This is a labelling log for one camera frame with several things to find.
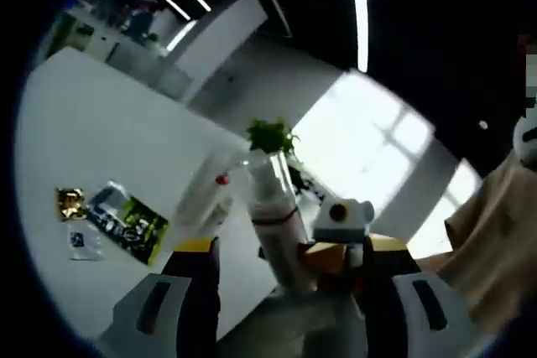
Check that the white sachet with blue print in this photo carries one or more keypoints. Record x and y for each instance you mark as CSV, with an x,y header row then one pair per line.
x,y
86,240

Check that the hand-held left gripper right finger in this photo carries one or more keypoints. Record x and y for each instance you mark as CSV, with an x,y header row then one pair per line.
x,y
390,291

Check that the green plant in white pot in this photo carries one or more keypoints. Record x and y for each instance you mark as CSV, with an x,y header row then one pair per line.
x,y
268,136

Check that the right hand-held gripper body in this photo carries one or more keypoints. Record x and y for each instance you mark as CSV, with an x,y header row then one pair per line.
x,y
340,224

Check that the gold foil sachet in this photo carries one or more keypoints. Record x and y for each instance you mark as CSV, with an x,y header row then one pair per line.
x,y
71,203

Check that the white skincare tube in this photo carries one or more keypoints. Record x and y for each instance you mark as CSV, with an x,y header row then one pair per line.
x,y
191,207

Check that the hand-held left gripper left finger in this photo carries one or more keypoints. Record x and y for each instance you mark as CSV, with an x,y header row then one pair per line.
x,y
189,291

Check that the black green sachet packet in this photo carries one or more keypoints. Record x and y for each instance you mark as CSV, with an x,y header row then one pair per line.
x,y
130,224

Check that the white chest-worn device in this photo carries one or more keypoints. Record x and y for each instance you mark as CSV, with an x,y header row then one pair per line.
x,y
526,140

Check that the curved ceiling light strip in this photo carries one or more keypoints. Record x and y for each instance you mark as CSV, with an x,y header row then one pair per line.
x,y
359,10

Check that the person's beige top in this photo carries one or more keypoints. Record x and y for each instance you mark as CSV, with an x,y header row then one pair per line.
x,y
495,228

